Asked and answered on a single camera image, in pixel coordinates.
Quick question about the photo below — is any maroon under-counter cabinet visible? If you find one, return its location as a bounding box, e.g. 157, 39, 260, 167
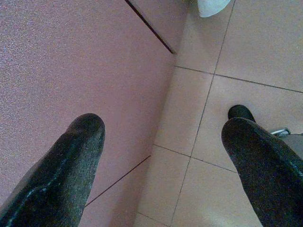
0, 0, 190, 227

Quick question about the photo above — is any black robot left foot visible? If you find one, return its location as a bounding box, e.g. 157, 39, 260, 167
227, 105, 256, 122

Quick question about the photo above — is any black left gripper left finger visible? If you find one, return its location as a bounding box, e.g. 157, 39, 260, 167
0, 113, 106, 227

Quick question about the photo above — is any white plastic container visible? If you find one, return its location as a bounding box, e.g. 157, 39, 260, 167
197, 0, 232, 18

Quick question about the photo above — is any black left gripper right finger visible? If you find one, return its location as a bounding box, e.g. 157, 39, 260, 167
221, 117, 303, 227

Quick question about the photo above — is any grey robot left leg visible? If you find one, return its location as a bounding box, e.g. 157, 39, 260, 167
269, 127, 303, 163

